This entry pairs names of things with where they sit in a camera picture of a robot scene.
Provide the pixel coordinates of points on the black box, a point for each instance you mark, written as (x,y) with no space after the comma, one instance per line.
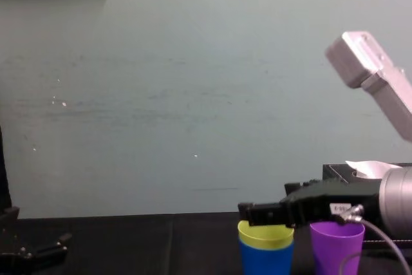
(336,172)

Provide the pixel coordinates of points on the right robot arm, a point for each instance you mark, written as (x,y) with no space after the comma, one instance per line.
(396,194)

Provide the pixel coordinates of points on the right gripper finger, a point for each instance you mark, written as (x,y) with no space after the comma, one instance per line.
(301,187)
(265,214)

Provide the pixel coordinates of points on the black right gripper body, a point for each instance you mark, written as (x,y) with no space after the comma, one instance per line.
(315,204)

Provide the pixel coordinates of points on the black table cloth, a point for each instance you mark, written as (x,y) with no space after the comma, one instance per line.
(145,246)

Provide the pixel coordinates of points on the yellow-green plastic cup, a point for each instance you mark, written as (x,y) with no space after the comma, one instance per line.
(267,234)

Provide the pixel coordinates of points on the purple plastic cup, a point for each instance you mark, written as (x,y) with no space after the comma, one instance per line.
(334,246)

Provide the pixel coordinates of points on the black upright post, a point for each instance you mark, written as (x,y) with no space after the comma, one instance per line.
(4,175)

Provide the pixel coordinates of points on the white paper sheet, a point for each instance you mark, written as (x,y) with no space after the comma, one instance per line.
(370,169)

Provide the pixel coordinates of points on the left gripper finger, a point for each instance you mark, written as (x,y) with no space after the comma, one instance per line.
(10,215)
(54,246)

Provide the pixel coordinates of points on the blue plastic cup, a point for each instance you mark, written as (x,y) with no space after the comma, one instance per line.
(265,260)

